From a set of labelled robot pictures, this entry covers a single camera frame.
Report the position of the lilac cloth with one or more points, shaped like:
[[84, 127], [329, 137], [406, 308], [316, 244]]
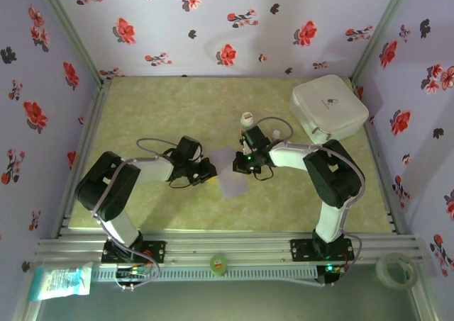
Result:
[[227, 179]]

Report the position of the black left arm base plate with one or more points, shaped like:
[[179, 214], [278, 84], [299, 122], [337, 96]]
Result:
[[156, 252]]

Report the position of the clear adhesive tape roll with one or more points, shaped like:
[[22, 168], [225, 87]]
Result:
[[381, 271]]

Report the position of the translucent white plastic storage box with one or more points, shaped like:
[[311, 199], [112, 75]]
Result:
[[330, 98]]

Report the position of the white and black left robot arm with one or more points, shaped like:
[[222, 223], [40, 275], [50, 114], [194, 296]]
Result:
[[152, 170]]

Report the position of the blue wet wipes packet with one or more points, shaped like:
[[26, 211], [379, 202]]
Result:
[[60, 282]]

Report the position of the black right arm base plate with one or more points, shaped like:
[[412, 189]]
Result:
[[301, 250]]

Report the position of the white pill bottle orange label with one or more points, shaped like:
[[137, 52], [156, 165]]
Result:
[[247, 119]]

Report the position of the aluminium corner post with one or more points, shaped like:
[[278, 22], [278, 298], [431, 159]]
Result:
[[381, 34], [427, 299], [26, 310], [71, 34]]

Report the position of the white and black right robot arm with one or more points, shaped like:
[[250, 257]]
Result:
[[291, 156]]

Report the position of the long aluminium mounting rail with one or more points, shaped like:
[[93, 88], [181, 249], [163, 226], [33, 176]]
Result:
[[230, 244]]

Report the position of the aluminium side rail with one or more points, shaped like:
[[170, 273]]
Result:
[[376, 158], [84, 158]]

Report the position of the green round sticker roll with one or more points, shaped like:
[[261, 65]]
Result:
[[218, 264]]

